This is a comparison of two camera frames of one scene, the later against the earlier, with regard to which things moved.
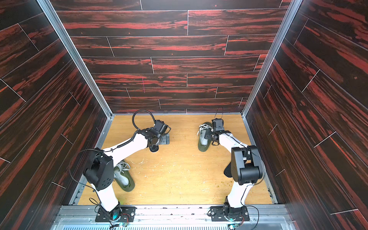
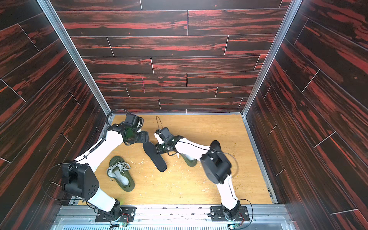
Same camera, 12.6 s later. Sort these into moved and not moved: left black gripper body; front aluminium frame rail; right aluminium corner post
Moved: left black gripper body
Not moved: right aluminium corner post; front aluminium frame rail
